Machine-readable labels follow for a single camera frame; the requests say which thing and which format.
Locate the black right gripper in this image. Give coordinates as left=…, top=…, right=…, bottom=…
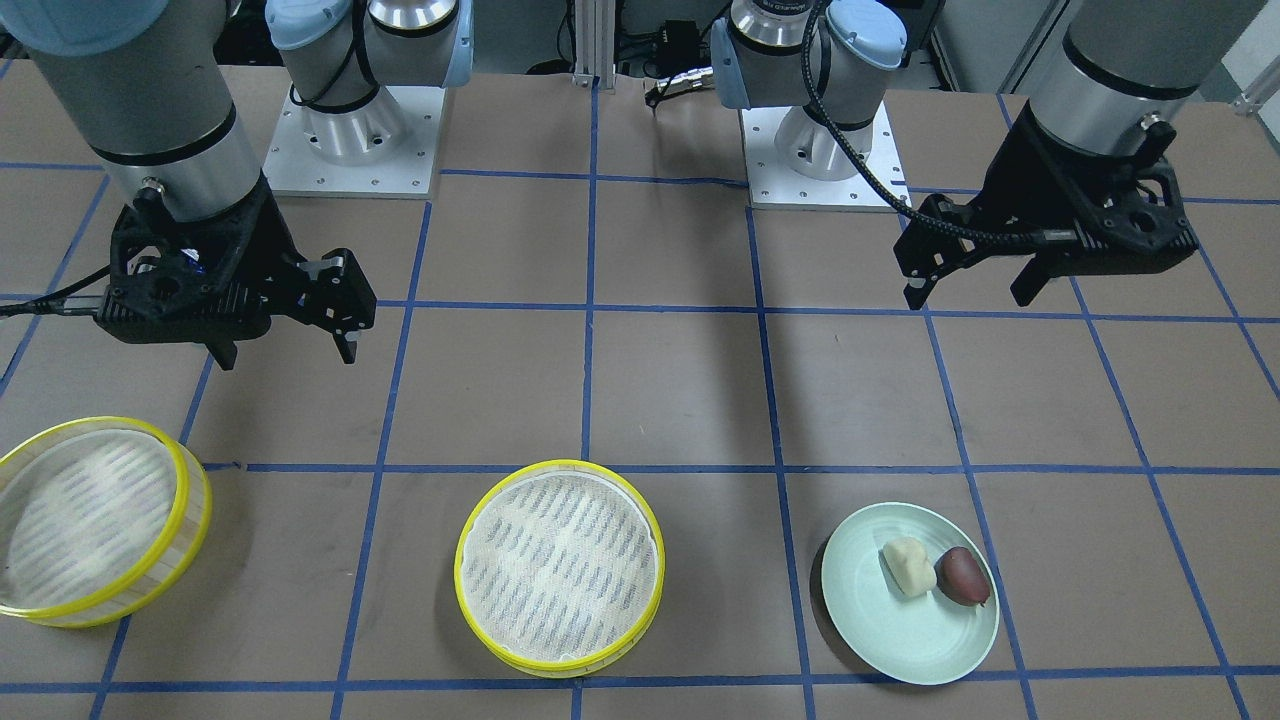
left=93, top=179, right=378, bottom=372

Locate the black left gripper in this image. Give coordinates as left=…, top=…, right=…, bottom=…
left=893, top=106, right=1199, bottom=310

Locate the white bun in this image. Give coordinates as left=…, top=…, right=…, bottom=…
left=881, top=536, right=937, bottom=598

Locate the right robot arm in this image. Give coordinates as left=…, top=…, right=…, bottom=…
left=3, top=1, right=474, bottom=370

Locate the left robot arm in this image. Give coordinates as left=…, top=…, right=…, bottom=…
left=710, top=1, right=1263, bottom=309

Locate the yellow steamer basket centre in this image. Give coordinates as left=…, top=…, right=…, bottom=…
left=452, top=459, right=667, bottom=679

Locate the pale green plate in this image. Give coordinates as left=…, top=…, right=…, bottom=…
left=818, top=502, right=1002, bottom=685

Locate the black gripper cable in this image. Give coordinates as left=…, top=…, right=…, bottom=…
left=800, top=0, right=1082, bottom=246

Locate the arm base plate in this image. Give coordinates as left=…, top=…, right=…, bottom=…
left=262, top=86, right=449, bottom=200
left=739, top=105, right=910, bottom=213

